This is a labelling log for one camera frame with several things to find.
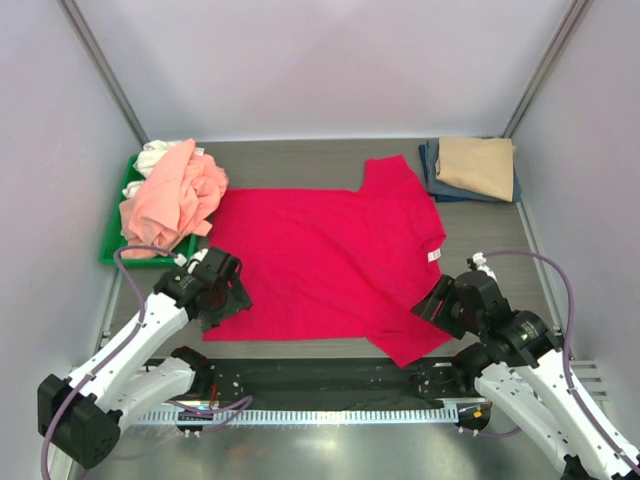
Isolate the magenta t shirt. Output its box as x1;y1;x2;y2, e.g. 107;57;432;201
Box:
204;156;448;367

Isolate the green plastic bin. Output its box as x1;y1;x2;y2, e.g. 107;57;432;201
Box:
99;155;199;269

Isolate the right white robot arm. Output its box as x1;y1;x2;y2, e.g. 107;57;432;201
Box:
412;270;639;479

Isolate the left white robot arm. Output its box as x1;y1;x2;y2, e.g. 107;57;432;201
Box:
37;247;252;479

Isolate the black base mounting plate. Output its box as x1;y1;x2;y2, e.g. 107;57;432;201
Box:
174;357;482;412

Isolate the salmon pink t shirt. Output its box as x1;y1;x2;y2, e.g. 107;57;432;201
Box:
119;139;229;259

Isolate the folded blue t shirt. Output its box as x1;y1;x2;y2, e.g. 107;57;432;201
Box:
419;137;522;203

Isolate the folded beige t shirt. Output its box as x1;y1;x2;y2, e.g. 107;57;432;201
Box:
435;137;515;202

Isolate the white t shirt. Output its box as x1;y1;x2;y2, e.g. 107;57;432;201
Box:
122;140;182;199

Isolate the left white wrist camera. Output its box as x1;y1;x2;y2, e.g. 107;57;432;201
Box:
173;248;209;273

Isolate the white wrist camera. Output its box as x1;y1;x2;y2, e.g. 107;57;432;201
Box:
173;248;209;273
467;252;497;281

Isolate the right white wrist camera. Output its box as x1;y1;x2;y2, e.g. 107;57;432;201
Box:
467;252;497;281

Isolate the white slotted cable duct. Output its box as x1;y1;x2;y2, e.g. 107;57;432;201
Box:
135;404;459;426

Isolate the right aluminium frame post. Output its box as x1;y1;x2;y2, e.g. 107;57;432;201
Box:
502;0;593;138

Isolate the aluminium frame post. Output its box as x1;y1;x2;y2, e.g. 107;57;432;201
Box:
58;0;149;145
502;0;593;138

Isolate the left aluminium frame post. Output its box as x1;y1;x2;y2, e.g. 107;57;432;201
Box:
58;0;149;145

